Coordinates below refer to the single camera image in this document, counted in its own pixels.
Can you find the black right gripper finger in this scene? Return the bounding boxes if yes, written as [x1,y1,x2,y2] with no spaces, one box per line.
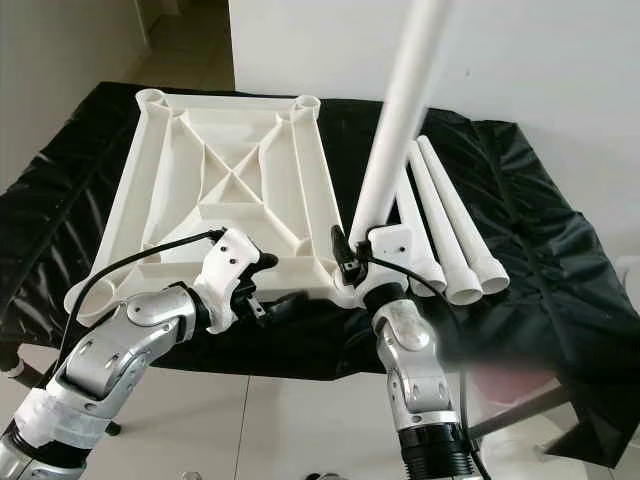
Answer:
[332,226,358,283]

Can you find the white plastic table leg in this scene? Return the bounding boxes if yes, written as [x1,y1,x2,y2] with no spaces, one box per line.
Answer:
[348,0,453,246]
[393,165,448,298]
[418,135,511,296]
[407,140,483,306]

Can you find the white plastic children table top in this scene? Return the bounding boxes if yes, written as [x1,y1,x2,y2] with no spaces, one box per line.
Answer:
[75,88,361,326]

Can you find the pink plastic object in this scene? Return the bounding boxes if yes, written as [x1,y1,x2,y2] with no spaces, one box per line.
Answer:
[475,365,561,406]

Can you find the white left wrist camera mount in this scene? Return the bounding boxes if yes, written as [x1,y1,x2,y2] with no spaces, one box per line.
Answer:
[202,227,266,331]

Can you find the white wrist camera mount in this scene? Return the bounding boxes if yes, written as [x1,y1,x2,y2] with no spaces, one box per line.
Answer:
[365,224,416,291]
[202,227,266,331]

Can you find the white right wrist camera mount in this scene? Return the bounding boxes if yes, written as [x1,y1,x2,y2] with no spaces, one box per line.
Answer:
[365,224,416,291]

